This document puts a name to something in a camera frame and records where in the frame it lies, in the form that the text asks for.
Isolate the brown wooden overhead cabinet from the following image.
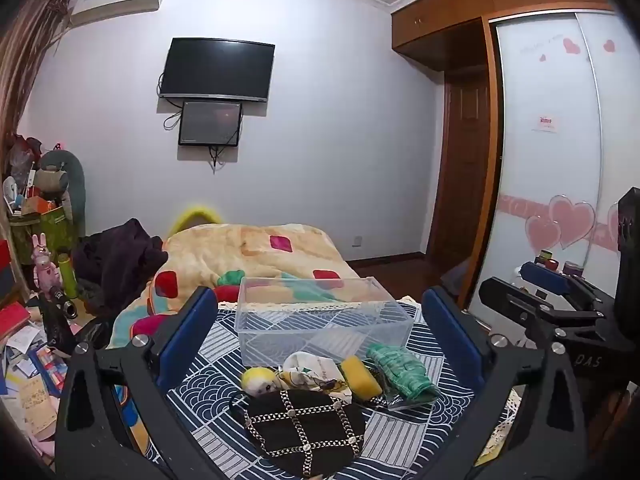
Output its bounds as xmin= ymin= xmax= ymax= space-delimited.
xmin=391 ymin=0 xmax=621 ymax=63

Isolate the red clutter bag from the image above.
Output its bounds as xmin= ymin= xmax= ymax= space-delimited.
xmin=7 ymin=132 xmax=46 ymax=186

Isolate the black bag with chain grid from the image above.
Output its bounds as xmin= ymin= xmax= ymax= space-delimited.
xmin=243 ymin=388 xmax=368 ymax=479

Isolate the black camera lens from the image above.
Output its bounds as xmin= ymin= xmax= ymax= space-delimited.
xmin=42 ymin=285 xmax=79 ymax=322

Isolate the small black wall monitor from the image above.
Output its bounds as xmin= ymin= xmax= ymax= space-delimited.
xmin=178 ymin=101 xmax=244 ymax=148

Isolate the white printed scarf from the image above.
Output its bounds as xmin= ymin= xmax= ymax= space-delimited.
xmin=279 ymin=351 xmax=354 ymax=402

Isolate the clear plastic storage box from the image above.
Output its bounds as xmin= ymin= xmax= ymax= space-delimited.
xmin=236 ymin=276 xmax=417 ymax=367

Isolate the red book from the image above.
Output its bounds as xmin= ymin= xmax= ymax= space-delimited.
xmin=0 ymin=302 xmax=32 ymax=347

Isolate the yellow sponge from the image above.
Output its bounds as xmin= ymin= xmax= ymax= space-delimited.
xmin=340 ymin=356 xmax=385 ymax=402

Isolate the white sliding wardrobe with hearts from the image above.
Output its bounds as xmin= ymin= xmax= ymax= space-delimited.
xmin=470 ymin=7 xmax=640 ymax=312

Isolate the green paper bag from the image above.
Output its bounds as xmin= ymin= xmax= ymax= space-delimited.
xmin=12 ymin=205 xmax=77 ymax=267

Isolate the orange patchwork blanket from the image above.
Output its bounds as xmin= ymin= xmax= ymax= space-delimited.
xmin=111 ymin=222 xmax=362 ymax=456

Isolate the yellow green cushion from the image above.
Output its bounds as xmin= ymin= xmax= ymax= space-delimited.
xmin=167 ymin=204 xmax=224 ymax=237

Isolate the pink bunny figure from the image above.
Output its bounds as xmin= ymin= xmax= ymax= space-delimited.
xmin=31 ymin=234 xmax=62 ymax=295

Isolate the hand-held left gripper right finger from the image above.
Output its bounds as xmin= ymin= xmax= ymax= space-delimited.
xmin=422 ymin=285 xmax=589 ymax=480

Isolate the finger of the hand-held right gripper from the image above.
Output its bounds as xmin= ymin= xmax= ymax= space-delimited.
xmin=477 ymin=277 xmax=608 ymax=350
xmin=519 ymin=261 xmax=612 ymax=312

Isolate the pile of papers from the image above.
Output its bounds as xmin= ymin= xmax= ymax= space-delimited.
xmin=0 ymin=330 xmax=69 ymax=457

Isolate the white air conditioner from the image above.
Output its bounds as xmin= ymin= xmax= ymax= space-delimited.
xmin=69 ymin=0 xmax=170 ymax=27

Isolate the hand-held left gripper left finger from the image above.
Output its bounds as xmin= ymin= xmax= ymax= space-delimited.
xmin=55 ymin=285 xmax=219 ymax=480

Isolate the brown wooden door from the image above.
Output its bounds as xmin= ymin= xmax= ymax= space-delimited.
xmin=427 ymin=72 xmax=494 ymax=262

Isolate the brown striped curtain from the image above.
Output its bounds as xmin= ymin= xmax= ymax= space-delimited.
xmin=0 ymin=0 xmax=77 ymax=137

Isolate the black wall television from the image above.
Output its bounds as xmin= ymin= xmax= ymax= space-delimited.
xmin=157 ymin=37 xmax=276 ymax=104

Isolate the yellow plush toy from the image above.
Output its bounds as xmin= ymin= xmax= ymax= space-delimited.
xmin=241 ymin=366 xmax=289 ymax=397

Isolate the dark clothes pile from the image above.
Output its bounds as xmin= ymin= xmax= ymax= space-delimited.
xmin=74 ymin=218 xmax=169 ymax=315

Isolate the blue white patterned cloth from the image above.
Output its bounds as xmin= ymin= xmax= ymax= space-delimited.
xmin=112 ymin=305 xmax=501 ymax=480

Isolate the green bottle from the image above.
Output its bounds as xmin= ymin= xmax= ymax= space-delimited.
xmin=57 ymin=252 xmax=79 ymax=299

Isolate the green cloth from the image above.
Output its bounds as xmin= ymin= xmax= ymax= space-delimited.
xmin=366 ymin=343 xmax=441 ymax=412

